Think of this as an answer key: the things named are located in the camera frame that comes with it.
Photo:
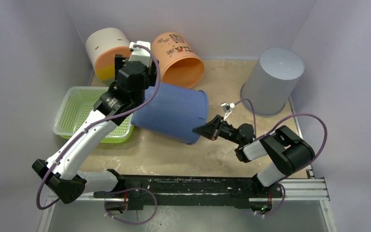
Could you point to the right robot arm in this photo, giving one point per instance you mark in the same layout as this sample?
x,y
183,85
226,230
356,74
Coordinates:
x,y
288,152

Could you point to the blue plastic bucket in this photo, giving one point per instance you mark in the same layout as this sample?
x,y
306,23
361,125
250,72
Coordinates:
x,y
174,112

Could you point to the white perforated plastic basket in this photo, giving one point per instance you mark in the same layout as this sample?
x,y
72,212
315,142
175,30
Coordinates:
x,y
77,104

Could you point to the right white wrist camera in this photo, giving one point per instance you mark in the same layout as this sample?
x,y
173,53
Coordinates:
x,y
227,108

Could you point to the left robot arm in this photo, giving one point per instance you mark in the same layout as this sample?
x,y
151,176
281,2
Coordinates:
x,y
61,172

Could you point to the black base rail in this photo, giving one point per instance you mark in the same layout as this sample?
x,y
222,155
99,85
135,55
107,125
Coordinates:
x,y
238,192

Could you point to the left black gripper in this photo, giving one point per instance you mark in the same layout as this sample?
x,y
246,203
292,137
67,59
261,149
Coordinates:
x,y
150,73

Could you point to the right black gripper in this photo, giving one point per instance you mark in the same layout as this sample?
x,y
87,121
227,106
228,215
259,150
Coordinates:
x,y
218,127

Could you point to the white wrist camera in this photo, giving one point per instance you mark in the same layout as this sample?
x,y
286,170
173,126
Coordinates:
x,y
140,54
227,108

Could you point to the small round drawer cabinet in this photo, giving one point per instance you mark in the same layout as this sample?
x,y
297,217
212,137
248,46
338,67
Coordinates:
x,y
102,46

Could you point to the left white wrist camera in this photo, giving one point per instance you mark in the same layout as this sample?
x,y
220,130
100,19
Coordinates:
x,y
140,54

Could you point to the grey plastic bucket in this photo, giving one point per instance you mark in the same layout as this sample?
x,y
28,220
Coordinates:
x,y
272,80

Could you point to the green plastic tray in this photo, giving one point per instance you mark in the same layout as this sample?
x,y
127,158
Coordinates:
x,y
119,135

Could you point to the orange printed plastic bucket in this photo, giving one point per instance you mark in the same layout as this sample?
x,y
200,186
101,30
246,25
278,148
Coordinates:
x,y
179,64

